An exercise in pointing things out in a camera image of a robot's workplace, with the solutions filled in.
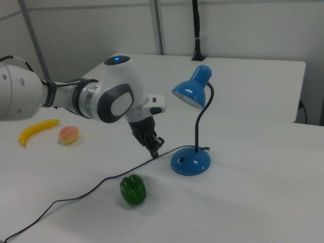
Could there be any black clamp-mounted pole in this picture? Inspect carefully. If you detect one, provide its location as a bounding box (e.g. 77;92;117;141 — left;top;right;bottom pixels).
191;0;206;62

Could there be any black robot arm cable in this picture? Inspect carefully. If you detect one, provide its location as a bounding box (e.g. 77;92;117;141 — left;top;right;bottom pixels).
0;55;34;74

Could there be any black wall plug cable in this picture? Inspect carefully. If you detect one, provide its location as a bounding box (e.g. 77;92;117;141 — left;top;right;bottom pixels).
298;99;309;125

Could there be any yellow toy banana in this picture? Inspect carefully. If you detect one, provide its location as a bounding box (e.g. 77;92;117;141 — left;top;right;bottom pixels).
18;118;61;148

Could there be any grey partition post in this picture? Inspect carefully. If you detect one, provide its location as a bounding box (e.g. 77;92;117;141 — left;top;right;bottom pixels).
153;0;167;55
18;0;51;82

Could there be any blue gooseneck desk lamp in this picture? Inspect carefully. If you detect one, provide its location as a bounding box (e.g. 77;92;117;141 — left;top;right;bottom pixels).
170;64;214;176

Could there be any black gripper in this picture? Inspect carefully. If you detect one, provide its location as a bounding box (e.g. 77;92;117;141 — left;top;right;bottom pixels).
128;116;166;159

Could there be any pink yellow toy peach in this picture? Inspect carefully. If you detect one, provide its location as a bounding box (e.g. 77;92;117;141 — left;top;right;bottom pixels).
58;126;80;146

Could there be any thin black lamp cable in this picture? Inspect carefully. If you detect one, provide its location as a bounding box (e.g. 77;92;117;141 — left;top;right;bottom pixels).
3;145;211;242

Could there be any green toy bell pepper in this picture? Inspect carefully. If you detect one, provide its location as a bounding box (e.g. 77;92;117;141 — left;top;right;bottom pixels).
119;174;147;207

